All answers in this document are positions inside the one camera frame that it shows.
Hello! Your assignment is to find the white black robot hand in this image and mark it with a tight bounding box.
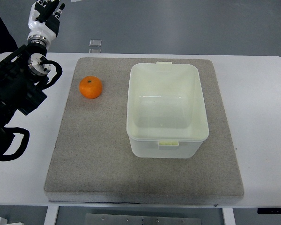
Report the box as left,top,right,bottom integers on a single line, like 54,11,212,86
28,0,66,42

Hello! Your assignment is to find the orange fruit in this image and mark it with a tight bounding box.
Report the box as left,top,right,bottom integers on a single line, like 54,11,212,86
79,76,103,99

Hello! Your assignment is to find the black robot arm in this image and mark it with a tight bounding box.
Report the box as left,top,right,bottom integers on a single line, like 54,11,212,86
0,34,62,162

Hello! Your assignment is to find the white plastic box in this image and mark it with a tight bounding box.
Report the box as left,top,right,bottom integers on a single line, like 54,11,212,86
126,62,209,158

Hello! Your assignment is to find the small clear floor plate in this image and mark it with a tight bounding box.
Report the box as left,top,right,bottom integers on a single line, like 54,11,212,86
89,39,102,47

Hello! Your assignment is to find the grey felt mat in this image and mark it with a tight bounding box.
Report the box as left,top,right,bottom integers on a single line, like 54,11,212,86
44,57,244,205

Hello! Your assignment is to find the grey metal plate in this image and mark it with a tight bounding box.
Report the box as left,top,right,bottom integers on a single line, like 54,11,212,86
84,213,202,225

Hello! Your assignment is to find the small white block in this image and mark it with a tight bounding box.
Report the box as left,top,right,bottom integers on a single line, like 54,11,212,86
0,217,7,225

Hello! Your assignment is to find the black table control panel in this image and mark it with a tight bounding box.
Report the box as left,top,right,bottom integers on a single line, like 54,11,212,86
257,208,281,215

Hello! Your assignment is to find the white table frame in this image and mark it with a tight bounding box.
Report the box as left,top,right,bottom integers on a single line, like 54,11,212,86
44,206,236,225

